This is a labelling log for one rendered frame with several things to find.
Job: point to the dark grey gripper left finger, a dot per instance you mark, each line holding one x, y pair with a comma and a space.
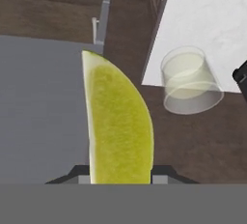
77, 173

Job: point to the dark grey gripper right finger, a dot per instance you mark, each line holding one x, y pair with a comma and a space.
164, 173

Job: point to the yellow-green lemon wedge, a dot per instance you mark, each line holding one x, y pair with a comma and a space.
119, 121

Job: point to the grey fridge door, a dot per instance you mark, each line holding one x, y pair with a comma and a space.
41, 108

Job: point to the clear glass of lemonade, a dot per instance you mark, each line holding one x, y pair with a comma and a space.
189, 81

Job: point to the black object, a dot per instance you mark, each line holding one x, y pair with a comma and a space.
241, 75

